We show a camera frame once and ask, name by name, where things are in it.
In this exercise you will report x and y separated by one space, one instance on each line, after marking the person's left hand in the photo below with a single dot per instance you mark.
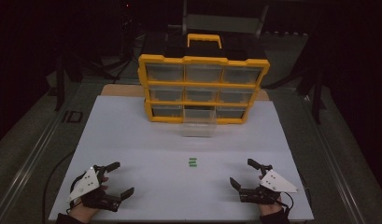
82 213

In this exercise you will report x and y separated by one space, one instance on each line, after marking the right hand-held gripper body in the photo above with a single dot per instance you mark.
277 183

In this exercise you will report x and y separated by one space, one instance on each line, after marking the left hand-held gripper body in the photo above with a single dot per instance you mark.
87 183

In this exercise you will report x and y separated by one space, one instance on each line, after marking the grey metal floor rail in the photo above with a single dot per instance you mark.
332 161
30 161

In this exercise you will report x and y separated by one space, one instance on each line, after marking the set of closed clear drawers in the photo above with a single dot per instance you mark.
165 73

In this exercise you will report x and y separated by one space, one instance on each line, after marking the person's right hand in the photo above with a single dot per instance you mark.
269 209

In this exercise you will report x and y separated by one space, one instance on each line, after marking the clear plastic drawer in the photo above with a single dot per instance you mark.
199 124

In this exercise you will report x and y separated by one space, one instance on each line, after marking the black metal stand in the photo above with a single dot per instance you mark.
316 93
60 84

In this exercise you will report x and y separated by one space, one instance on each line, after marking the yellow black drawer organizer cabinet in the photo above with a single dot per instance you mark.
204 84

